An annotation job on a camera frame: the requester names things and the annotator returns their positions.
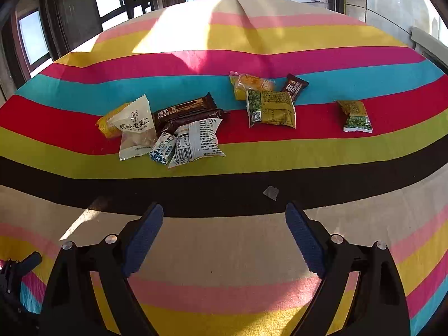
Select white nut snack packet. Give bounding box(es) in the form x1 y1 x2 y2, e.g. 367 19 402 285
107 94 157 162

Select blue white patterned candy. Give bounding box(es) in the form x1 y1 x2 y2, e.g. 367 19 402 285
149 132 178 166

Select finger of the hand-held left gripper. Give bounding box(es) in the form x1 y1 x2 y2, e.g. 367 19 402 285
17 251 43 274

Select small dark brown packet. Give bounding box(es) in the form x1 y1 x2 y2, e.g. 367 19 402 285
281 73 309 104

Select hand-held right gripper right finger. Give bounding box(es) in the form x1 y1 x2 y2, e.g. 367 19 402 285
285 201 411 336

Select yellow snack packet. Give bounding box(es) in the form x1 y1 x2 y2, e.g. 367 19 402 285
96 102 132 139

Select brown chocolate wafer bar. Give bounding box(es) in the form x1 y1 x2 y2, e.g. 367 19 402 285
153 92 218 121
156 108 225 134

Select yellow cake packet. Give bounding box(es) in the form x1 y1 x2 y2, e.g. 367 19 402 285
229 71 276 101

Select green pea snack packet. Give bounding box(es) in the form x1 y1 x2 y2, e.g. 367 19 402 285
246 89 297 129
337 100 373 134

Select striped colourful cloth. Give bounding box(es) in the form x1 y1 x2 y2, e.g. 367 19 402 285
0 0 448 336

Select white packet black text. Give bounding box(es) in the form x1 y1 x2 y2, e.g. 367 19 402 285
167 117 226 169

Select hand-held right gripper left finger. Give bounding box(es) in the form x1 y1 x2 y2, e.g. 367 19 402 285
41 202 164 336

